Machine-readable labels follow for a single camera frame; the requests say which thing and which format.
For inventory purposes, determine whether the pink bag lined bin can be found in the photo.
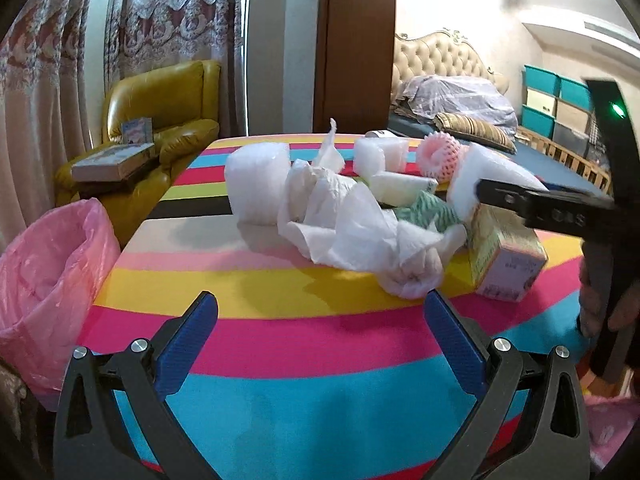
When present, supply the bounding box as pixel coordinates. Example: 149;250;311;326
0;197;122;411

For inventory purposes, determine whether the pink printed cloth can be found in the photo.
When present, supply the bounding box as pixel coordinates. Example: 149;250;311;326
582;392;640;467

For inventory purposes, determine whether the white tissue paper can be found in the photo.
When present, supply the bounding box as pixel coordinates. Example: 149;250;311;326
277;119;468;298

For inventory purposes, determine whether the yellow leather armchair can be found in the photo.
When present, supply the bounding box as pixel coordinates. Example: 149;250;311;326
54;60;222;248

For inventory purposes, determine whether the small pale printed box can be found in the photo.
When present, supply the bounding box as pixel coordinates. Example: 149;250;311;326
121;117;154;143

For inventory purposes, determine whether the brown wooden door frame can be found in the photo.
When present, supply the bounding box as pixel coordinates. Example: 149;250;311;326
312;0;397;136

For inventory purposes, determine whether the grey crumpled blanket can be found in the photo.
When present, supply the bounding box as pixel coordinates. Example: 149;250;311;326
400;74;518;136

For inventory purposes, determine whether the blue bed mattress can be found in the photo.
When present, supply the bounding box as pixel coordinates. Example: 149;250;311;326
387;110;612;197

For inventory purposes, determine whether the beige tufted headboard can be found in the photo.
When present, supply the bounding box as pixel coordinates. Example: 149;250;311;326
391;30;510;103

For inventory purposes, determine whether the pink lace curtain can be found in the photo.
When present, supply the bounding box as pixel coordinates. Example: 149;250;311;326
0;0;251;261

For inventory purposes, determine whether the person's right hand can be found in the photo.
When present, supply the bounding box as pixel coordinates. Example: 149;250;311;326
579;255;640;338

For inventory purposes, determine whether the white foam sheet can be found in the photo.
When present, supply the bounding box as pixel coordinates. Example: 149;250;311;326
447;142;551;223

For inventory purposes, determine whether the wooden bed rail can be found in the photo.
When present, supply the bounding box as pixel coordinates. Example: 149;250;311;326
515;127;613;193

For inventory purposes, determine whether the pink fruit foam net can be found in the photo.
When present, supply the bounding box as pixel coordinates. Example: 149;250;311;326
416;132;471;181

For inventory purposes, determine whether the yellow pink carton box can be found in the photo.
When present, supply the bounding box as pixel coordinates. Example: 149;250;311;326
467;204;548;303

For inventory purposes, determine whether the striped colourful tablecloth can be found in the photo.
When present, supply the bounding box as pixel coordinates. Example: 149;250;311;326
80;132;608;476

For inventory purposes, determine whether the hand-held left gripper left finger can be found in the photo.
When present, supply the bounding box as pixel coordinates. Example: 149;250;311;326
52;290;226;480

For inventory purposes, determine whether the white wall air conditioner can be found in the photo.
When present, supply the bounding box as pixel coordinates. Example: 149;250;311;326
521;6;640;53

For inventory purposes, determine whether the gold striped pillow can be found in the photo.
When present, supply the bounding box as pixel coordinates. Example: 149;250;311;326
434;111;517;155

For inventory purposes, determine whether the large flat book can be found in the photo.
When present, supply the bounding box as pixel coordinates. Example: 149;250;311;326
71;142;157;182

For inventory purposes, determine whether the white foam block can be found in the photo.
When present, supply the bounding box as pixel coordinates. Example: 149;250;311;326
367;171;438;207

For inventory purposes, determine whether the white foam roll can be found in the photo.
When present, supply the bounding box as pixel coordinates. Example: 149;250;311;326
224;142;292;225

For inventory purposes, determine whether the stack of storage boxes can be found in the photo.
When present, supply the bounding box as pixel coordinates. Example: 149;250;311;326
520;64;597;157

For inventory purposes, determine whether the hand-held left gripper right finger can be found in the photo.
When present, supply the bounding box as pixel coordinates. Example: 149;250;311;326
424;290;593;480

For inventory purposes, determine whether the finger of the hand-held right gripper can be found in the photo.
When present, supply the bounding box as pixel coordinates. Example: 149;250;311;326
475;178;617;237

